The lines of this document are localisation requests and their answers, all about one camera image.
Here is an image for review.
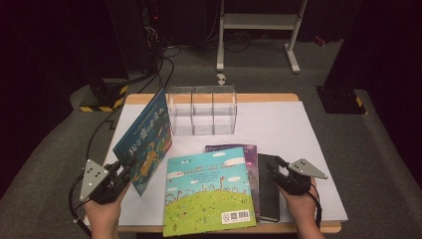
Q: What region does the hand-held gripper cable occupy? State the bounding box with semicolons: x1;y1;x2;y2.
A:
307;190;323;230
68;172;93;238

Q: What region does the black stand base striped edge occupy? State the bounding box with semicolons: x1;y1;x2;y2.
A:
79;78;129;113

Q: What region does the right hand-held gripper cable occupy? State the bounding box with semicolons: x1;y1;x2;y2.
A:
307;190;323;230

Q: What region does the person's right hand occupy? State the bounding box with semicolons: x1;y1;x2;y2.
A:
277;178;317;218

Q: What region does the dark blue picture book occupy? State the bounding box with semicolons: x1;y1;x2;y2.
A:
112;88;173;197

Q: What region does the clear acrylic book organizer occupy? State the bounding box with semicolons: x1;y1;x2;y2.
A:
166;85;238;136

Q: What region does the purple magazine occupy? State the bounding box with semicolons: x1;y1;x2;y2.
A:
204;143;262;223

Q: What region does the light blue picture book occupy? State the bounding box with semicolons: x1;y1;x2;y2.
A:
162;146;258;238

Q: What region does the left hand-held gripper cable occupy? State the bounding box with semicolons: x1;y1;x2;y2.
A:
68;172;93;238

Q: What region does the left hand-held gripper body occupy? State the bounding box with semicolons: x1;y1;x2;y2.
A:
79;158;128;205

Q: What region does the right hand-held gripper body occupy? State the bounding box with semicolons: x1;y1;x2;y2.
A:
275;158;328;196

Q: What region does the person's left hand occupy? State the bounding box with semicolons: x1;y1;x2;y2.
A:
83;183;130;230

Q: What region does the wooden table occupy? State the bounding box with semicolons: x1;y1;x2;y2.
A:
115;93;342;234

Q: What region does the white metal stand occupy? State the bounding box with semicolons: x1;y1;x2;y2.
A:
216;0;308;75

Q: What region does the long black floor cable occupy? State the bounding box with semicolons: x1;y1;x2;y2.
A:
85;46;182;162

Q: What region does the black hardcover book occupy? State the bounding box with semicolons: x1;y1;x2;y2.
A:
257;152;282;223

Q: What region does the black cable bundle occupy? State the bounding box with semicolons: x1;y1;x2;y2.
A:
205;31;253;54

